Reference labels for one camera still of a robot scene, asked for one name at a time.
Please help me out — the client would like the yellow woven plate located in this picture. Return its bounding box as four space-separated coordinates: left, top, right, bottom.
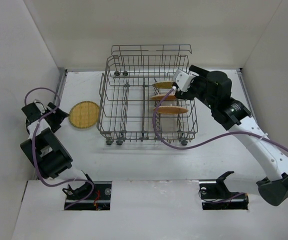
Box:
152 81 177 89
68 101 99 129

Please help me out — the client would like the orange woven plate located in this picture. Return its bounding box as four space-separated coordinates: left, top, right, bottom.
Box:
153 105 188 115
151 93 176 101

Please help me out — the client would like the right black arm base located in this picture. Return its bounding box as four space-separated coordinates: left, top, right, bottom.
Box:
198 171 249 211

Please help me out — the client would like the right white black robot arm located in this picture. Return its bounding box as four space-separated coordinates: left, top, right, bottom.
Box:
172 65 288 206

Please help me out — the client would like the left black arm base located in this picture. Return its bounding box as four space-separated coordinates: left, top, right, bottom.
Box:
62 181 112 211

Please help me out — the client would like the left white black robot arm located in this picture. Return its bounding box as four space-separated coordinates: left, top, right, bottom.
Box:
20 101 96 200

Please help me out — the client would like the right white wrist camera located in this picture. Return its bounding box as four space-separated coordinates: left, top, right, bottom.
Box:
172 69 195 92

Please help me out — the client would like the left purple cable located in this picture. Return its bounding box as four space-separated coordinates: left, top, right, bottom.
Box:
24 87 96 210

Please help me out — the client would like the grey wire dish rack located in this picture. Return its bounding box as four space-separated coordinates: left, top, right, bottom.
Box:
97 44 192 145

